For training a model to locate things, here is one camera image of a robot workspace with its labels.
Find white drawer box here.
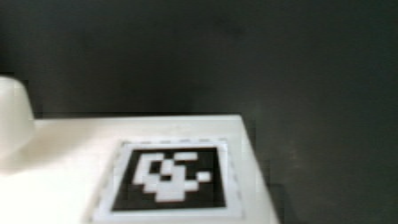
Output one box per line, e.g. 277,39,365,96
0,76,279,224

